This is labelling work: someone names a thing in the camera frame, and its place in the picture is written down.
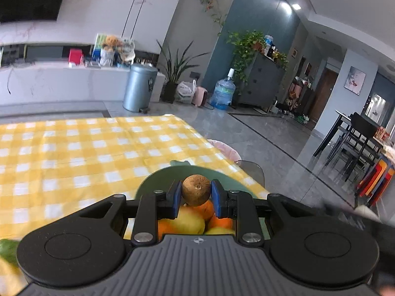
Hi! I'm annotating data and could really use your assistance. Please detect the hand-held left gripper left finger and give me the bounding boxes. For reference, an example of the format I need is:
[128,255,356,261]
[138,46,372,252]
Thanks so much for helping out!
[79,180,182,247]

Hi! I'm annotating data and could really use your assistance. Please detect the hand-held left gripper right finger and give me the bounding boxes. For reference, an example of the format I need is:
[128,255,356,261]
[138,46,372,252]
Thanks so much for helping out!
[211,179,309,246]

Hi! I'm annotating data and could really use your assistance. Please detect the orange tangerine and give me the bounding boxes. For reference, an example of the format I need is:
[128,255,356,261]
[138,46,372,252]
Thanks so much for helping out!
[158,219,178,241]
[193,200,216,221]
[208,216,234,230]

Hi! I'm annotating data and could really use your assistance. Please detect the brown longan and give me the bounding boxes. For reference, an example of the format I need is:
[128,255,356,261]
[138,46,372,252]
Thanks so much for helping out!
[181,175,211,207]

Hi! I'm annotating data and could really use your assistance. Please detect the large yellow-green pear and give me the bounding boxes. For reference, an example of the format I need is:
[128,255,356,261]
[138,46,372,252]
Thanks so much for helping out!
[205,226,237,235]
[168,206,207,235]

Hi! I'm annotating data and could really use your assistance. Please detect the green colander bowl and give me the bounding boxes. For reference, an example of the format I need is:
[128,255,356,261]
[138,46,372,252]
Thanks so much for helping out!
[135,160,272,241]

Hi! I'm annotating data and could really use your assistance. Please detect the transparent chair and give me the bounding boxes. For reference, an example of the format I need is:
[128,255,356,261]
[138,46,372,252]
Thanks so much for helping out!
[235,160,265,189]

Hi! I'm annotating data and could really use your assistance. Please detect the pink chair cushion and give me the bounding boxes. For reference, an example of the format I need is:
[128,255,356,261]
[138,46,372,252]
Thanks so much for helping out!
[207,139,242,163]

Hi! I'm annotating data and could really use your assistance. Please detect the colourful stacked stools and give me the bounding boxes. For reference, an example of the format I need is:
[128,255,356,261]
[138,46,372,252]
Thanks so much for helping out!
[355,157,395,209]

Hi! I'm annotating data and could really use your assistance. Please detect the pink space heater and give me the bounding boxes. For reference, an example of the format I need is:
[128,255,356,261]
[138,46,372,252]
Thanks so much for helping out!
[192,86,209,107]

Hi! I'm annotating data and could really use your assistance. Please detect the blue water jug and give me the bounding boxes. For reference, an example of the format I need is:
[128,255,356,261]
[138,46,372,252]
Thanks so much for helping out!
[210,68,237,111]

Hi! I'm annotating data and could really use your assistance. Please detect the white plastic bag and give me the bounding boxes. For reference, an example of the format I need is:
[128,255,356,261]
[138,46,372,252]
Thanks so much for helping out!
[175,80,198,105]

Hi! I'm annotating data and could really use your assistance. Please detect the black dining chair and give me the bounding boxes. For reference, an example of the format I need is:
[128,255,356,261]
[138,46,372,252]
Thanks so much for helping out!
[342,112,384,183]

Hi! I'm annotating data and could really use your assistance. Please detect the silver pedal trash can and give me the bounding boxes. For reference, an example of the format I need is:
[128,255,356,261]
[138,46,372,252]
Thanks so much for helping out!
[123,63,159,114]

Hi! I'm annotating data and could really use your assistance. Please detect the yellow checkered tablecloth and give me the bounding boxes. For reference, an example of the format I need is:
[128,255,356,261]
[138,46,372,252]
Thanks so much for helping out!
[0,115,266,284]

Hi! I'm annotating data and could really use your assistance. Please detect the long-leaved potted plant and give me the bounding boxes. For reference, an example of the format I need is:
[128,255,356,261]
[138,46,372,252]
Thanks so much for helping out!
[156,38,211,104]

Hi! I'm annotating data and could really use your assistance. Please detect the cluttered shoe shelf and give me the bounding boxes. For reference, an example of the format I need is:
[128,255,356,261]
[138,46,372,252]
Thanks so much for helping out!
[278,74,313,124]

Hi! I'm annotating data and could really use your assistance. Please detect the grey drawer cabinet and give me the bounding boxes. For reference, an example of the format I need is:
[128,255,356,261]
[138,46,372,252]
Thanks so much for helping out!
[237,51,286,112]

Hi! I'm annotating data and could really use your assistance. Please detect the black dining table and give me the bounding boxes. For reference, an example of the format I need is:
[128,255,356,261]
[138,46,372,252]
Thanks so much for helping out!
[313,109,395,174]

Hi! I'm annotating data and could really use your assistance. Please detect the brown wooden door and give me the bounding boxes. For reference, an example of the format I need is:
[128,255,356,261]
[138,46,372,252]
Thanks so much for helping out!
[309,68,331,124]

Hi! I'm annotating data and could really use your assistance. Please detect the leafy potted vine plant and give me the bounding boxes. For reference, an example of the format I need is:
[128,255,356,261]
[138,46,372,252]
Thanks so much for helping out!
[226,30,266,82]

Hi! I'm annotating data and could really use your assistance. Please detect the white marble tv console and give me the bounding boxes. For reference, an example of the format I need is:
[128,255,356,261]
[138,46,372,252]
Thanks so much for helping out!
[0,45,167,104]

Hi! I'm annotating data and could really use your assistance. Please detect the brown teddy bear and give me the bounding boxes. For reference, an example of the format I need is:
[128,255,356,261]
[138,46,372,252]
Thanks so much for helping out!
[103,35,121,52]

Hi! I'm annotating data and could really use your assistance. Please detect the blue green printed box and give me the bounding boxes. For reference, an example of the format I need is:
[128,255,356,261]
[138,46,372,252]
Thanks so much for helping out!
[93,33,107,65]

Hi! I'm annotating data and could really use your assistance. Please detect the green cucumber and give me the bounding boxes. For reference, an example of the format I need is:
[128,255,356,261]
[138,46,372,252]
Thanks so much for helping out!
[0,239,21,264]

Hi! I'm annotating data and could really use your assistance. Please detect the red box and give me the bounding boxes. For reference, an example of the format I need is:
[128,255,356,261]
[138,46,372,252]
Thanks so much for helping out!
[68,49,85,65]

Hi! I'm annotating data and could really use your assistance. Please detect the hanging vine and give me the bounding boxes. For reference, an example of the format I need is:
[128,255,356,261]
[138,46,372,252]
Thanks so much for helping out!
[192,0,228,36]

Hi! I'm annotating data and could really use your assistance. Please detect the wall painting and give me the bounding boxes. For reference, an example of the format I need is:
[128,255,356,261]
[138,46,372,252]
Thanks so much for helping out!
[344,66,366,96]

